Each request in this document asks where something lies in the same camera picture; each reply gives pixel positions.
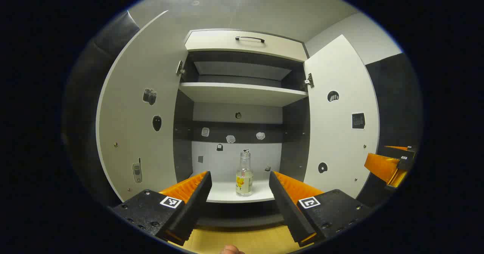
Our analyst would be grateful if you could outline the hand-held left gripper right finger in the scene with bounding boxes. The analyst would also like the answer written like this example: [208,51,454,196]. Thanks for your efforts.
[268,171,373,247]

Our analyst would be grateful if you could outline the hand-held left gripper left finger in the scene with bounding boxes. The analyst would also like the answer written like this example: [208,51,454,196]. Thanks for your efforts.
[109,171,213,246]

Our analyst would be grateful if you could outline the white cabinet door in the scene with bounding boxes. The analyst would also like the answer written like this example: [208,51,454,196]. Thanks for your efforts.
[96,10,189,202]
[303,34,380,199]

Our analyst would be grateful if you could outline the clear glass bottle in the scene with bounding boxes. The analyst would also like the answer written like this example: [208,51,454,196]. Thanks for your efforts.
[236,149,254,197]

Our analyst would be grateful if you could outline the white cabinet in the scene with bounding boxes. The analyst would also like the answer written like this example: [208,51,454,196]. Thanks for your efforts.
[173,29,311,228]

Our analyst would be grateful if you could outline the white cabinet shelf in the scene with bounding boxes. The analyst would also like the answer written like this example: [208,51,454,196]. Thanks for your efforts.
[178,82,309,107]

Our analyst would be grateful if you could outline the white cabinet drawer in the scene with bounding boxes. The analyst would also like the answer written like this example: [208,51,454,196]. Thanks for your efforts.
[184,29,309,63]

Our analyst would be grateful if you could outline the black backdrop cloth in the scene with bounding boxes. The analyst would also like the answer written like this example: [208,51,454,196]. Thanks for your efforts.
[62,10,141,207]
[357,53,423,209]

